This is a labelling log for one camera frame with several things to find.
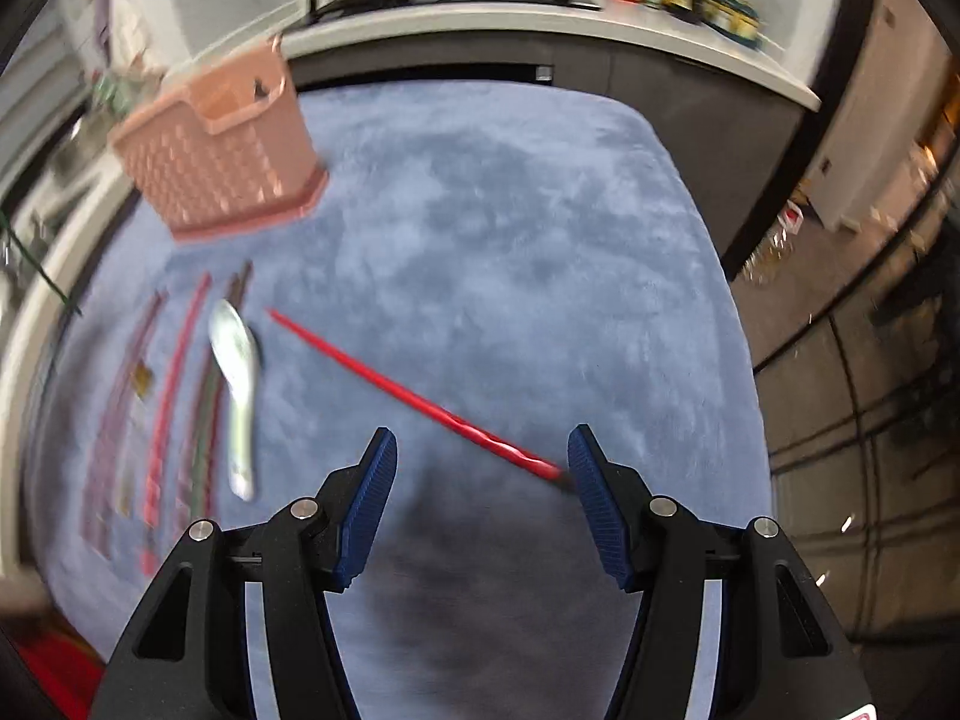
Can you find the dark red chopstick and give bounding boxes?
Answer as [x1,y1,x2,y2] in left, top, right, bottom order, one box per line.
[79,291,164,548]

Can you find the pink plastic basket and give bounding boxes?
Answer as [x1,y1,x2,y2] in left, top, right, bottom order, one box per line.
[109,37,331,245]

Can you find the white ceramic spoon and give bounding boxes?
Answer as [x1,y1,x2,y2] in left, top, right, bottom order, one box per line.
[208,299,263,503]

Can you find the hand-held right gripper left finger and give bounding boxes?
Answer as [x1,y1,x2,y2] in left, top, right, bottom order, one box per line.
[90,427,399,720]

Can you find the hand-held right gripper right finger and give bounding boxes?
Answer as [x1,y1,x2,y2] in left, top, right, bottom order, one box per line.
[568,424,875,720]

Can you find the blue plush mat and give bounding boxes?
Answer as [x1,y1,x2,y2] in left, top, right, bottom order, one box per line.
[22,79,777,720]

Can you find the green spice jar set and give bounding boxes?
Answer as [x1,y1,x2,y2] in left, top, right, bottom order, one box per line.
[701,0,766,46]

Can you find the built-in oven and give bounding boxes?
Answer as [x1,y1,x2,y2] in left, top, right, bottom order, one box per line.
[289,54,557,91]

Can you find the oil bottle on floor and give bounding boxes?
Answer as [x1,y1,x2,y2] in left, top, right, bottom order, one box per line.
[742,229,796,282]

